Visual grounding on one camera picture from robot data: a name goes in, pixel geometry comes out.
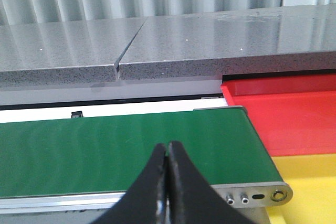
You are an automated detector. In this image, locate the red plastic tray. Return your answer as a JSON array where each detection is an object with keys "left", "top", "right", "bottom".
[{"left": 220, "top": 73, "right": 335, "bottom": 156}]

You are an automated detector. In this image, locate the grey stone slab left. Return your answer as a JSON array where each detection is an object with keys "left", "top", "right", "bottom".
[{"left": 1, "top": 18, "right": 146, "bottom": 88}]

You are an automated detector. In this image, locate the grey stone slab right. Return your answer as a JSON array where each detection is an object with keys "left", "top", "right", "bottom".
[{"left": 119, "top": 4, "right": 335, "bottom": 80}]

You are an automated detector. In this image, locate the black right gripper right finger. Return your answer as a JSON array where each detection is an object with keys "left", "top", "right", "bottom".
[{"left": 169, "top": 141, "right": 253, "bottom": 223}]

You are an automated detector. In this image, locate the green conveyor belt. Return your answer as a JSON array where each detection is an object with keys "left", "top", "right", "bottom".
[{"left": 1, "top": 106, "right": 293, "bottom": 214}]

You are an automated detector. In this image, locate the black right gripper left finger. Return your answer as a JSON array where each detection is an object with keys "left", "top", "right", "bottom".
[{"left": 93, "top": 144, "right": 166, "bottom": 223}]

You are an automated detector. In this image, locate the yellow plastic tray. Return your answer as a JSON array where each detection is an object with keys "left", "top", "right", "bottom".
[{"left": 267, "top": 154, "right": 335, "bottom": 223}]

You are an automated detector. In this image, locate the grey stone slab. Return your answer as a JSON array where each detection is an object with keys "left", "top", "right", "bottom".
[
  {"left": 1, "top": 18, "right": 146, "bottom": 88},
  {"left": 119, "top": 4, "right": 335, "bottom": 80}
]

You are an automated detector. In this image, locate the small black sensor block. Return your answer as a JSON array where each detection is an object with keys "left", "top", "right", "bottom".
[{"left": 71, "top": 111, "right": 83, "bottom": 118}]

